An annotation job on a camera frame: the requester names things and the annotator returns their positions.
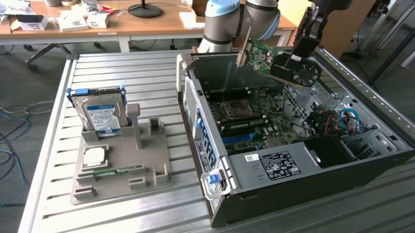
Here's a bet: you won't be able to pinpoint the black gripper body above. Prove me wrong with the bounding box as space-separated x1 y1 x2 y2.
311 0 355 12

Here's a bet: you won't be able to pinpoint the green graphics card black fan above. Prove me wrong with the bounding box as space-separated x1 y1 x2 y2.
235 17 323 88

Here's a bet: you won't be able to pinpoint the wooden cabinet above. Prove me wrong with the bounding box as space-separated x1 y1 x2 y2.
278 0 379 59

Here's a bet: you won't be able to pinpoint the green motherboard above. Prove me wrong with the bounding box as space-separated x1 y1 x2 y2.
207 88 314 156

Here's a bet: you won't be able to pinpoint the metal CPU socket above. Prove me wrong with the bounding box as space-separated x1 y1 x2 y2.
220 100 258 120

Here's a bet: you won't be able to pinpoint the brown cardboard box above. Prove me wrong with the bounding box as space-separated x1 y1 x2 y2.
190 0 208 17

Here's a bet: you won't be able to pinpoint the white booklet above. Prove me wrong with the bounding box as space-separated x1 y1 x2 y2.
179 11 207 30

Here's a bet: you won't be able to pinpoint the green RAM stick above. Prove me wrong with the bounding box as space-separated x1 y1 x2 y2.
223 119 263 131
76 164 144 178

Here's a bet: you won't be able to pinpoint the grey chipset heatsink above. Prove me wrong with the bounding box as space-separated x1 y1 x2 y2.
266 138 287 149

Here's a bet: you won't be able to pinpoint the blue expansion slot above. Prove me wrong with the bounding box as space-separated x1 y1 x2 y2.
223 134 256 144

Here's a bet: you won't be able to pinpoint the wooden desk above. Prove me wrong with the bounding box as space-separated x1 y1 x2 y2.
0 0 120 71
118 0 298 53

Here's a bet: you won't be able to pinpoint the black round lamp base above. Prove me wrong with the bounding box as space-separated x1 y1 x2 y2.
127 0 163 19

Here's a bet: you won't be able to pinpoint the grey power supply unit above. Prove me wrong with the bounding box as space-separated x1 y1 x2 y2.
228 142 323 189

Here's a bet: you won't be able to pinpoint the blue case latch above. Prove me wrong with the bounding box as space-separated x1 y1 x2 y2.
207 170 226 186

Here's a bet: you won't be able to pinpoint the black open PC case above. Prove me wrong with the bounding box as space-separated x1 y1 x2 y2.
176 45 415 229

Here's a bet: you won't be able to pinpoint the white box small label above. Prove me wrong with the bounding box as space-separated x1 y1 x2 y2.
87 13 111 29

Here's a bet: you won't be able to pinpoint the hard disk blue carrier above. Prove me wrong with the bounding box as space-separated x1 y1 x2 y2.
66 84 128 139

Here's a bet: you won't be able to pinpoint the white box round recess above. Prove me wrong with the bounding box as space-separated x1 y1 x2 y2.
58 15 90 33

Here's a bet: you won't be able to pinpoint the grey parts rack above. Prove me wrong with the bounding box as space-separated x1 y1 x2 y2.
70 103 175 206

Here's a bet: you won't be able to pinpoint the silver CPU chip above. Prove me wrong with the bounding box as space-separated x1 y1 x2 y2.
82 146 108 168

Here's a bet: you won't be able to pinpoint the white box black lid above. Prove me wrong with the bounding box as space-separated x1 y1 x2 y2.
15 14 50 31

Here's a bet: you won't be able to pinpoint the loose papers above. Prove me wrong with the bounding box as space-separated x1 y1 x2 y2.
0 0 35 16

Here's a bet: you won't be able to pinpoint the black partition frame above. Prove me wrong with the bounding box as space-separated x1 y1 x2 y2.
369 0 415 85

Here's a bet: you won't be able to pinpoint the orange wire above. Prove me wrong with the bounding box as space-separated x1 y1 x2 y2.
326 115 346 134

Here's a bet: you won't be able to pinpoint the black cable bundle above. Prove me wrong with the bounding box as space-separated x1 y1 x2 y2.
306 109 341 136

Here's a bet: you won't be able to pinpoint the blue data wire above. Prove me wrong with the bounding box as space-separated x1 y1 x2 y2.
338 108 363 135

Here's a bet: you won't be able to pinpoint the grey floor cable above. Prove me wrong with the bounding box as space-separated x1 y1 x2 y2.
0 100 55 115

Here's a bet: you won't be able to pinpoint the blue floor cable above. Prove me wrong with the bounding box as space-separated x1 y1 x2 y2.
0 106 31 207

